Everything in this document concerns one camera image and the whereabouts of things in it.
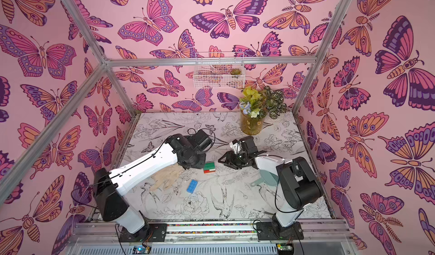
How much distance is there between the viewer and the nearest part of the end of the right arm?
73cm

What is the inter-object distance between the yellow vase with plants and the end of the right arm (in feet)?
0.67

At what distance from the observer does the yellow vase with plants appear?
93 centimetres
